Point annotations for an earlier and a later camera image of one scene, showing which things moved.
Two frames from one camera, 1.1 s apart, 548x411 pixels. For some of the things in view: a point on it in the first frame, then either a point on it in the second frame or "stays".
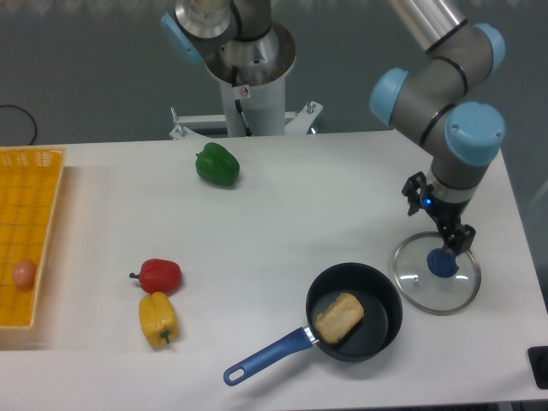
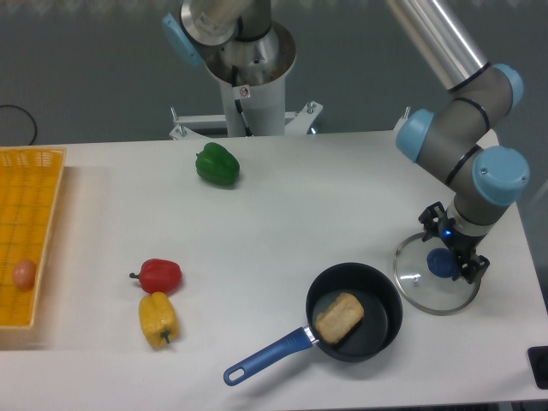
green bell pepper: (214, 163) stays
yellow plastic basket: (31, 181) stays
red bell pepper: (159, 275) stays
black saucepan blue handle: (380, 322) stays
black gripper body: (419, 194) → (436, 223)
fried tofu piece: (335, 323) stays
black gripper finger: (449, 236) → (463, 265)
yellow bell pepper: (159, 318) stays
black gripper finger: (464, 238) → (479, 271)
